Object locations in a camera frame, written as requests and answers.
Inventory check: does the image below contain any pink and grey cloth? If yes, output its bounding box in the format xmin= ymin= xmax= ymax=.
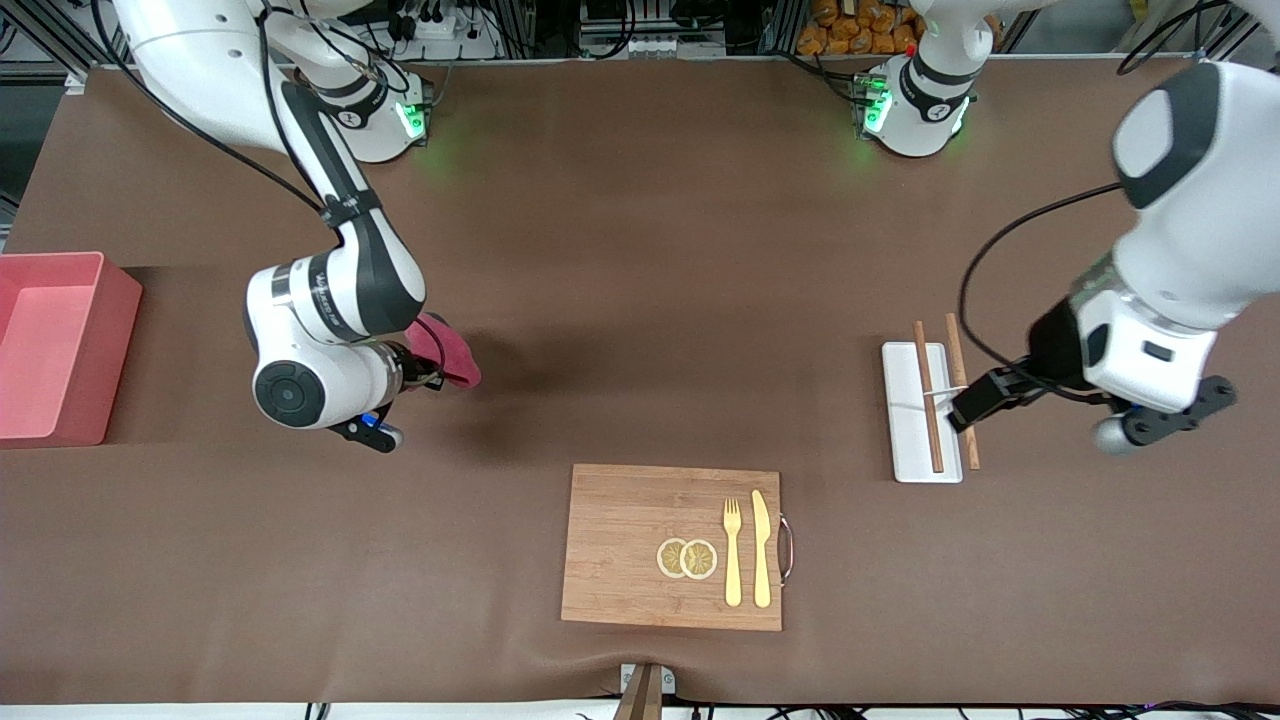
xmin=405 ymin=312 xmax=483 ymax=391

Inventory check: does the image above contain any brown wooden stick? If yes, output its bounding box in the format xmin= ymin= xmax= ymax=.
xmin=944 ymin=312 xmax=982 ymax=471
xmin=912 ymin=320 xmax=946 ymax=474

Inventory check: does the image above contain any white rectangular tray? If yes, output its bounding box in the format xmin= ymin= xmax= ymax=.
xmin=881 ymin=341 xmax=965 ymax=485

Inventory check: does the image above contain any yellow plastic knife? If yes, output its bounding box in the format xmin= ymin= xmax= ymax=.
xmin=750 ymin=489 xmax=774 ymax=609

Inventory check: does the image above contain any yellow plastic fork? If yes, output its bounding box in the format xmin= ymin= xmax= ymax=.
xmin=722 ymin=497 xmax=744 ymax=608

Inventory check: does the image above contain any brown table mat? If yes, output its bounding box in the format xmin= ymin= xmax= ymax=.
xmin=0 ymin=55 xmax=1280 ymax=706

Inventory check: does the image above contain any pink plastic bin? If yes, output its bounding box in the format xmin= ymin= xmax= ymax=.
xmin=0 ymin=252 xmax=144 ymax=448

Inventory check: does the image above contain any white power strip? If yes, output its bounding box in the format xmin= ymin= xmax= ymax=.
xmin=395 ymin=5 xmax=501 ymax=61
xmin=580 ymin=30 xmax=721 ymax=59

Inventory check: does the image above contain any bag of orange fruits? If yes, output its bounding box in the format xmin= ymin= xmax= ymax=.
xmin=797 ymin=0 xmax=926 ymax=56

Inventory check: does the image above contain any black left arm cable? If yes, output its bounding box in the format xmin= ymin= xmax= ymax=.
xmin=958 ymin=0 xmax=1236 ymax=406

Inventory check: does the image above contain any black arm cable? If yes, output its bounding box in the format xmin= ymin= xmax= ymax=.
xmin=958 ymin=0 xmax=1236 ymax=406
xmin=90 ymin=0 xmax=446 ymax=391

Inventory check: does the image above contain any bamboo cutting board with handle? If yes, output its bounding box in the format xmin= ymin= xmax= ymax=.
xmin=560 ymin=463 xmax=796 ymax=633

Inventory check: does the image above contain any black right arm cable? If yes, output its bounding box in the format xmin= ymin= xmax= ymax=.
xmin=90 ymin=0 xmax=446 ymax=391

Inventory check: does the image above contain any metal bracket with wooden post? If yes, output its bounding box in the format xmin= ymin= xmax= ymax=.
xmin=615 ymin=662 xmax=678 ymax=720

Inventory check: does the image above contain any aluminium frame profile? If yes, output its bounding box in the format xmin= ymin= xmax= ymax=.
xmin=0 ymin=0 xmax=131 ymax=93

